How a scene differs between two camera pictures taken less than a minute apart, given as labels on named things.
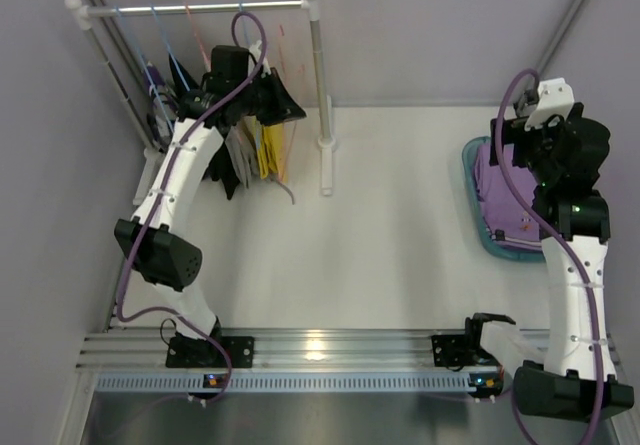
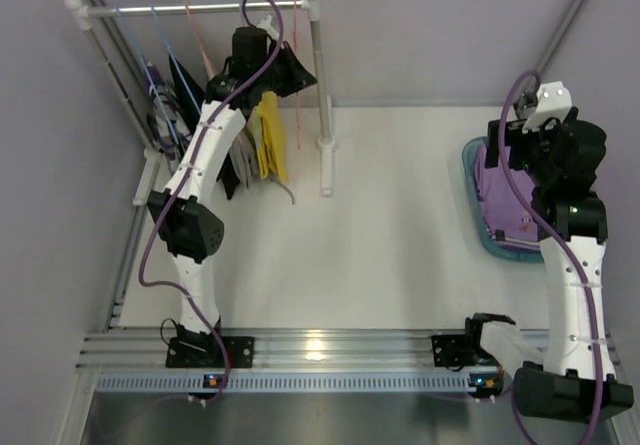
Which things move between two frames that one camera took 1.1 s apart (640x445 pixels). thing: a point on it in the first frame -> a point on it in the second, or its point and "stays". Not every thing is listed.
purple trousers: [502, 211] stays
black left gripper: [273, 97] -> [288, 68]
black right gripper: [542, 140] stays
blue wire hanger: [148, 70] stays
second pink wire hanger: [200, 42] stays
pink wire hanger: [302, 72] -> [297, 92]
